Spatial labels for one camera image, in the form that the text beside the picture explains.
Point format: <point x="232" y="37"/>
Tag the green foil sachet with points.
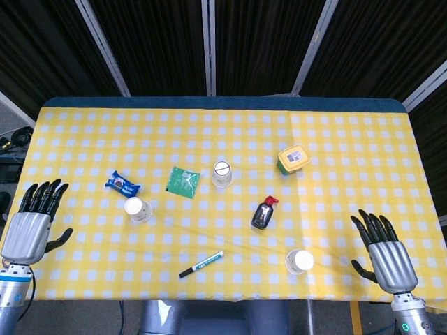
<point x="182" y="182"/>

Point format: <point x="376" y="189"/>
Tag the dark sauce bottle red cap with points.
<point x="262" y="216"/>

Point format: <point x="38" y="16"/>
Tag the green white marker pen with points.
<point x="202" y="264"/>

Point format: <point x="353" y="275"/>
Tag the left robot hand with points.
<point x="26" y="230"/>

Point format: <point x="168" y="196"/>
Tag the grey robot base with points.
<point x="213" y="319"/>

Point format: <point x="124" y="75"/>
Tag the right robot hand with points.
<point x="393" y="265"/>

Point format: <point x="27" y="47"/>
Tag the yellow white checkered tablecloth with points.
<point x="223" y="139"/>

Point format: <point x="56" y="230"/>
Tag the blue table cover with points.
<point x="223" y="102"/>

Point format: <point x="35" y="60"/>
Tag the white paper cup blue print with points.
<point x="138" y="209"/>

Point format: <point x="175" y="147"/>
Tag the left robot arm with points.
<point x="12" y="296"/>

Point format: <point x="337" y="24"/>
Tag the white partition post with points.
<point x="103" y="49"/>
<point x="15" y="108"/>
<point x="424" y="85"/>
<point x="314" y="49"/>
<point x="209" y="49"/>

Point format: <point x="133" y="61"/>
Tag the blue cookie packet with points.
<point x="122" y="183"/>

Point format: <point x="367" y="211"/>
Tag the upside-down floral paper cup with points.
<point x="222" y="174"/>

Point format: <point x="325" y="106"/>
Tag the green tub yellow lid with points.
<point x="293" y="158"/>

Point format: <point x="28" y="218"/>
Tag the white paper cup green flower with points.
<point x="299" y="261"/>

